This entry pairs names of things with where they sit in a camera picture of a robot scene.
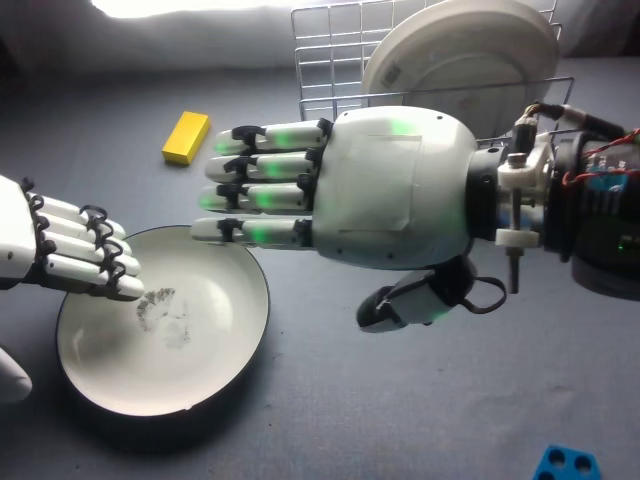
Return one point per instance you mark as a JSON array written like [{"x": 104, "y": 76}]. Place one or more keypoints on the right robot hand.
[{"x": 390, "y": 190}]

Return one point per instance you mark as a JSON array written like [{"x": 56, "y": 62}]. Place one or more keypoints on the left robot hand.
[{"x": 65, "y": 240}]

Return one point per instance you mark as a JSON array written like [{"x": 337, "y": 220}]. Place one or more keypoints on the white round plate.
[
  {"x": 165, "y": 360},
  {"x": 450, "y": 60}
]

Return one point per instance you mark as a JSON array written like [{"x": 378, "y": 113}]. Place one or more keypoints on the yellow rectangular block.
[{"x": 186, "y": 137}]

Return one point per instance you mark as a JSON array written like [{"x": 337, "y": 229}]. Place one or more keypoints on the grey tablecloth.
[{"x": 350, "y": 400}]

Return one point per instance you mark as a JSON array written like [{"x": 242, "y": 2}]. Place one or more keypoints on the white backdrop cloth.
[{"x": 150, "y": 40}]

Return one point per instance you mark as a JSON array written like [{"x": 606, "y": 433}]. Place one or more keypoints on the blue pentagon block with holes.
[{"x": 565, "y": 465}]

